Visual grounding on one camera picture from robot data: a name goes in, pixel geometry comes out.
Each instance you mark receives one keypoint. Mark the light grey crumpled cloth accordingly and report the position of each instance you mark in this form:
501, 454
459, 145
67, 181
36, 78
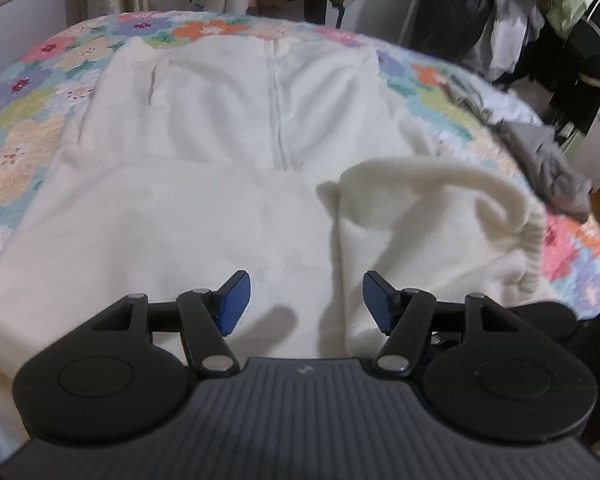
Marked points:
472, 97

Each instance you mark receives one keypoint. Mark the cream fleece garment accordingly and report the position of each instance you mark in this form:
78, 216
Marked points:
190, 200

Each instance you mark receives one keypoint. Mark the white hanging clothes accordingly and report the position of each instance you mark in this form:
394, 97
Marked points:
515, 20

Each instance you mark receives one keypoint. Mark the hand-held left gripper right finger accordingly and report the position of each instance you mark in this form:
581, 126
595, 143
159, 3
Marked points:
377, 302

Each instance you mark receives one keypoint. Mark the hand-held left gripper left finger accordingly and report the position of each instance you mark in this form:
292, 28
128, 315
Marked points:
236, 300

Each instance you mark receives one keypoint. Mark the floral quilted bedspread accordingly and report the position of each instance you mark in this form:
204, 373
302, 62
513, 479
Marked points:
25, 125

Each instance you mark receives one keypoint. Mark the black shiny garment bag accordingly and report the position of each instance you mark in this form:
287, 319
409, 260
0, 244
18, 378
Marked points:
452, 0

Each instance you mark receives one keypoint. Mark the dark grey crumpled cloth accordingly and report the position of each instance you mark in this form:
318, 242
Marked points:
550, 165

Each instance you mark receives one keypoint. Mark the black jacket with grey stripe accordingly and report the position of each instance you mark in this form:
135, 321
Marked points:
590, 75

